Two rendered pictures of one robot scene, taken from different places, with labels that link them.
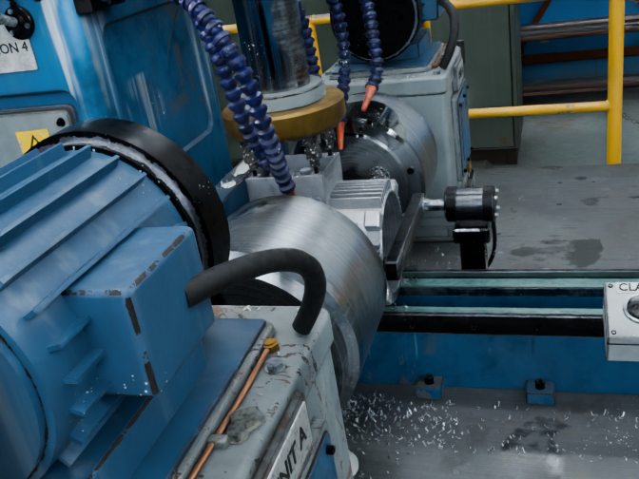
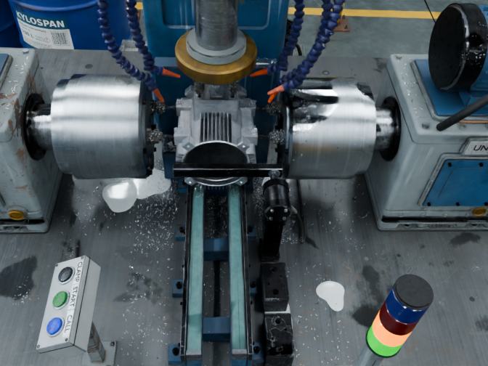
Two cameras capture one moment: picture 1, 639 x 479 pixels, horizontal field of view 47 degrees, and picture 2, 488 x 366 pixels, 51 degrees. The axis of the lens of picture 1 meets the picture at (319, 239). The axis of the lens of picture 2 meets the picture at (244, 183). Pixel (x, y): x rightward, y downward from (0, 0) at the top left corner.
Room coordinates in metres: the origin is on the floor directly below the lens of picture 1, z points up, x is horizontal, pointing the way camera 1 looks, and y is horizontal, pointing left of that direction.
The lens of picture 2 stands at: (0.73, -0.87, 1.90)
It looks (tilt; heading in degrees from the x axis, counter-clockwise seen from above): 50 degrees down; 65
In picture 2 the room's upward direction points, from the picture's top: 4 degrees clockwise
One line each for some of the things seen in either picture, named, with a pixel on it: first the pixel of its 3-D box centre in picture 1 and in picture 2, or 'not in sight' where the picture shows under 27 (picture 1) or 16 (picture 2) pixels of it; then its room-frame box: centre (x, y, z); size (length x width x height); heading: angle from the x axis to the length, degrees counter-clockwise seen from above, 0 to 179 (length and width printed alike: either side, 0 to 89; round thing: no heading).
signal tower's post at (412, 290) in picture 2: not in sight; (380, 345); (1.14, -0.63, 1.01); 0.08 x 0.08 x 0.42; 70
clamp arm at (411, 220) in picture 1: (408, 233); (228, 171); (1.03, -0.14, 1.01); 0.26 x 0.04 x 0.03; 160
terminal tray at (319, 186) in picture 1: (297, 186); (216, 95); (1.05, 0.02, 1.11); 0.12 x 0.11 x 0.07; 70
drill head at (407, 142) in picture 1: (367, 163); (331, 128); (1.31, -0.11, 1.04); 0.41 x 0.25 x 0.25; 160
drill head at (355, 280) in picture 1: (261, 335); (88, 127); (0.75, 0.09, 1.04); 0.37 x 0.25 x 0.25; 160
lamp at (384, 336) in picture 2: not in sight; (393, 324); (1.14, -0.63, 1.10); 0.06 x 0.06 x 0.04
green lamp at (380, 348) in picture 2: not in sight; (386, 335); (1.14, -0.63, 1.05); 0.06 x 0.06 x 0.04
